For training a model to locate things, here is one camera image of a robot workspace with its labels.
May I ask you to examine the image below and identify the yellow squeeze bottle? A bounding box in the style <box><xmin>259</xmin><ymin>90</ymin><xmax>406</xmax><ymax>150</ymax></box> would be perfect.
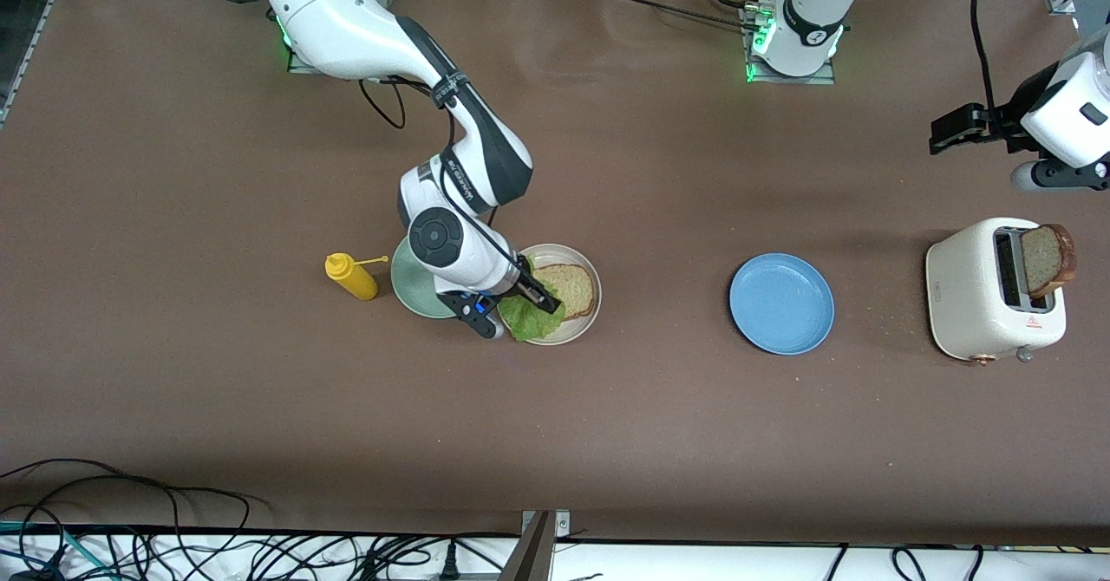
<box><xmin>324</xmin><ymin>252</ymin><xmax>389</xmax><ymax>302</ymax></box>

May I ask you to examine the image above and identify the green lettuce leaf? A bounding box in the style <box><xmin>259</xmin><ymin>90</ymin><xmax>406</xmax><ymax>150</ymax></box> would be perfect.
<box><xmin>498</xmin><ymin>290</ymin><xmax>566</xmax><ymax>344</ymax></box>

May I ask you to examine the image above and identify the mint green plate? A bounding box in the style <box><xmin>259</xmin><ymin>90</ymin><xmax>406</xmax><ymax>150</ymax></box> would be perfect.
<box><xmin>390</xmin><ymin>234</ymin><xmax>460</xmax><ymax>320</ymax></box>

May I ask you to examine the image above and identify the black floor cable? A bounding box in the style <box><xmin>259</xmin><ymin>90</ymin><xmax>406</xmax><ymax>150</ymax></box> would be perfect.
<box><xmin>0</xmin><ymin>458</ymin><xmax>261</xmax><ymax>581</ymax></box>

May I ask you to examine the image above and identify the blue plate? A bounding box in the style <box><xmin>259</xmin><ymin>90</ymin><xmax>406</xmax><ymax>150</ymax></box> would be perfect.
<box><xmin>728</xmin><ymin>253</ymin><xmax>836</xmax><ymax>356</ymax></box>

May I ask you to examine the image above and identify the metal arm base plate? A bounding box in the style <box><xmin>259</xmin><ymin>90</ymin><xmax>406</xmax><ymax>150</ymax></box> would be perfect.
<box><xmin>740</xmin><ymin>4</ymin><xmax>839</xmax><ymax>87</ymax></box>
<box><xmin>287</xmin><ymin>0</ymin><xmax>388</xmax><ymax>75</ymax></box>

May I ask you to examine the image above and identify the brown bread slice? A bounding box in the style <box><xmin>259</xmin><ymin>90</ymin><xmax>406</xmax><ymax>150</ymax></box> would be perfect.
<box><xmin>1021</xmin><ymin>224</ymin><xmax>1079</xmax><ymax>298</ymax></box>
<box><xmin>531</xmin><ymin>264</ymin><xmax>597</xmax><ymax>321</ymax></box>

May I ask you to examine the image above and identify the white toaster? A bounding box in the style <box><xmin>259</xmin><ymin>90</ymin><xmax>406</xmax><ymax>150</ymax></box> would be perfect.
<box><xmin>924</xmin><ymin>217</ymin><xmax>1068</xmax><ymax>366</ymax></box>

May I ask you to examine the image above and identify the beige plate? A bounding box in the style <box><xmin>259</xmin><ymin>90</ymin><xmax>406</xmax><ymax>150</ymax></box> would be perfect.
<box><xmin>495</xmin><ymin>244</ymin><xmax>603</xmax><ymax>346</ymax></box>

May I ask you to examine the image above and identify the teal cable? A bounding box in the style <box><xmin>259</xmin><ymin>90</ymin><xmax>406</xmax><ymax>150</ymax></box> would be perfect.
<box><xmin>0</xmin><ymin>519</ymin><xmax>114</xmax><ymax>581</ymax></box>

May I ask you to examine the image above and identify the grey metal post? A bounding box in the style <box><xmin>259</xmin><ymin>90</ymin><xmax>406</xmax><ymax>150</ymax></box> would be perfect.
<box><xmin>499</xmin><ymin>509</ymin><xmax>573</xmax><ymax>581</ymax></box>

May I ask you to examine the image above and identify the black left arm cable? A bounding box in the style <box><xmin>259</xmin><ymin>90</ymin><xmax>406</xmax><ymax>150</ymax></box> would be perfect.
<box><xmin>970</xmin><ymin>0</ymin><xmax>1000</xmax><ymax>115</ymax></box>

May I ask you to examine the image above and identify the black braided cable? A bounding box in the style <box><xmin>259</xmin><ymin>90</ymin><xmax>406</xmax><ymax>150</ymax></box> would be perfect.
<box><xmin>598</xmin><ymin>0</ymin><xmax>757</xmax><ymax>34</ymax></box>

